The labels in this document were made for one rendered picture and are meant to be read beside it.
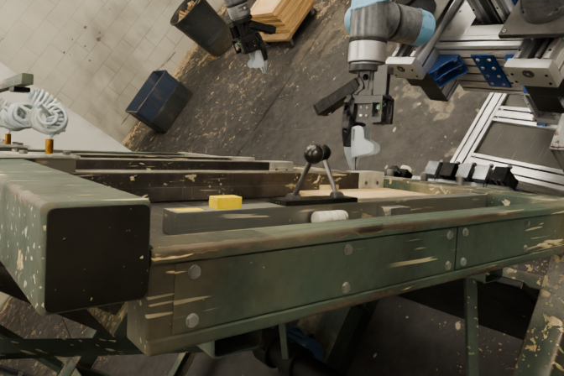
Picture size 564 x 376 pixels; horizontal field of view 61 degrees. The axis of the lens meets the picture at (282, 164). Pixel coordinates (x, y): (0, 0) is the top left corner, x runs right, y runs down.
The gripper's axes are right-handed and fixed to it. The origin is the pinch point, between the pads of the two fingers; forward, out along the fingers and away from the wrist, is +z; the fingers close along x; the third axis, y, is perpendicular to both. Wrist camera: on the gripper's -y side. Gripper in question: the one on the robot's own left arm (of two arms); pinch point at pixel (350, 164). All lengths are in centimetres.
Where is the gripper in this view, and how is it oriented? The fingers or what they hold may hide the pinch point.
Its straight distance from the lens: 99.8
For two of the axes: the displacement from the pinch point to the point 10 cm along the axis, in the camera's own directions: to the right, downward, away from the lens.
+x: 5.2, -0.2, 8.5
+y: 8.5, 0.7, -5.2
